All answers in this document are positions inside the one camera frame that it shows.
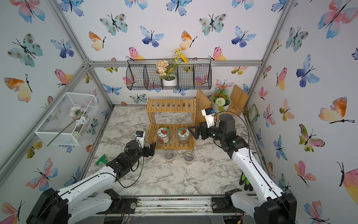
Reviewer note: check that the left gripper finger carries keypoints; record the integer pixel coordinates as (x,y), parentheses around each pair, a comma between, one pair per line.
(152,146)
(147,152)

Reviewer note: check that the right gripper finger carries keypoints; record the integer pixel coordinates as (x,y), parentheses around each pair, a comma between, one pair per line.
(196,134)
(195,128)

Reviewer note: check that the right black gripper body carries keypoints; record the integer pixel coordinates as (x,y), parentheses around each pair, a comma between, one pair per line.
(216,133)

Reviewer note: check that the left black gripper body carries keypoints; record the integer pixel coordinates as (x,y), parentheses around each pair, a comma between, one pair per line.
(140,153)

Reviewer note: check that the strawberry lid jar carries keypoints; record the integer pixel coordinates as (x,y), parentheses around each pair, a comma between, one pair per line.
(163,135)
(183,136)

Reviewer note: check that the red seed jar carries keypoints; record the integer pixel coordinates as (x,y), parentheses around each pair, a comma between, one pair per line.
(169,156)

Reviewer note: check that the dark seed jar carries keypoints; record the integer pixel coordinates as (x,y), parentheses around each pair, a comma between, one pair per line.
(189,158)

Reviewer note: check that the two-tier bamboo shelf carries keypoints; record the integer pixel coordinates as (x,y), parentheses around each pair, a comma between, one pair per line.
(170,107)

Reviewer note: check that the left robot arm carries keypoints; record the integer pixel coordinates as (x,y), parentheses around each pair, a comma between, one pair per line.
(72,204)

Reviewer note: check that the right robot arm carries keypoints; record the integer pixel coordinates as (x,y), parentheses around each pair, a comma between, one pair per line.
(270,205)

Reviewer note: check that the wooden corner shelf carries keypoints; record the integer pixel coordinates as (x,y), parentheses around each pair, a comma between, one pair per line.
(238,101)

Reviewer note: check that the potted red green flowers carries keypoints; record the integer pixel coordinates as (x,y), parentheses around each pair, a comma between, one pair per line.
(221,98)

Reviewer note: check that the green garden trowel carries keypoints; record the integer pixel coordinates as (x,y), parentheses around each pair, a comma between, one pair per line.
(102,160)

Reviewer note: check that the green framed small board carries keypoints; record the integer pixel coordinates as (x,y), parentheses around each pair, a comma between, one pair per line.
(253,114)

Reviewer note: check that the white pot peach flowers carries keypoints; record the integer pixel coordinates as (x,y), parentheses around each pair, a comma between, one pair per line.
(168,73)

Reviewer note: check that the green black garden glove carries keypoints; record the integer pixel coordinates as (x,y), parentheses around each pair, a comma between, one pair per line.
(245,183)

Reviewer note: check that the yellow artificial flower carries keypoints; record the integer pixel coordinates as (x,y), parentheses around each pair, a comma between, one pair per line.
(178,56)

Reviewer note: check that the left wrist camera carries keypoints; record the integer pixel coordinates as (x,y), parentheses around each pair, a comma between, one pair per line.
(139,137)

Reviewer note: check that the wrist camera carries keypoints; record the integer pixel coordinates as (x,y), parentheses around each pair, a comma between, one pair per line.
(139,137)
(209,114)

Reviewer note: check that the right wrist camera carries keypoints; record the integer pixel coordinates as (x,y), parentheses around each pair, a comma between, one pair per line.
(209,114)

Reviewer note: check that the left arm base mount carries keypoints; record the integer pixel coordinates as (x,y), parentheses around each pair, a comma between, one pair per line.
(119,204)

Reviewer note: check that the aluminium front rail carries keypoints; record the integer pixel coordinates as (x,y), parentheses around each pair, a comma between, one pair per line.
(167,205)

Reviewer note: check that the white mesh wall box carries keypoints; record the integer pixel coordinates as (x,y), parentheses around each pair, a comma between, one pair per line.
(51,124)

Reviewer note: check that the black wire wall basket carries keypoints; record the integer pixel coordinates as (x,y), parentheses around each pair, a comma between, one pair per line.
(142,75)

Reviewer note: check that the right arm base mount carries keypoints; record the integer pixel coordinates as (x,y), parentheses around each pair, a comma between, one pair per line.
(223,204)

